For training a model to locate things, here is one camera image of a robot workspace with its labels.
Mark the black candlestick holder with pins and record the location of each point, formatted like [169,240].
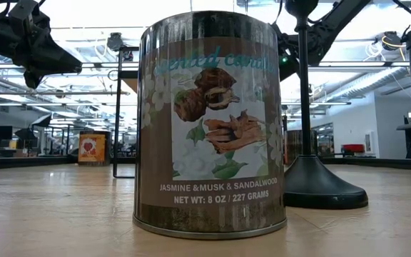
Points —
[319,189]

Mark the apple heart label candle tin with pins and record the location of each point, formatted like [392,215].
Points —
[91,147]

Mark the black aluminium frame rail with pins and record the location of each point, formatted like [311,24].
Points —
[387,164]
[23,163]

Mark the red background object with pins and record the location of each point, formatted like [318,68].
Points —
[352,148]

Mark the rustic candle tin orange wax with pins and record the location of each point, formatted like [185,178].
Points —
[293,146]

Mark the black softbox lamp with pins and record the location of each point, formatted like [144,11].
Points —
[34,126]

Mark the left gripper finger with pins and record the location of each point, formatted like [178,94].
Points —
[45,70]
[48,50]

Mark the jasmine sandalwood candle tin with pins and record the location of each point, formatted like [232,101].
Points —
[209,142]

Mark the black overhead camera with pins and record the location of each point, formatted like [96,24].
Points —
[115,41]

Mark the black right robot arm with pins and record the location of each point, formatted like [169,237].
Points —
[334,25]

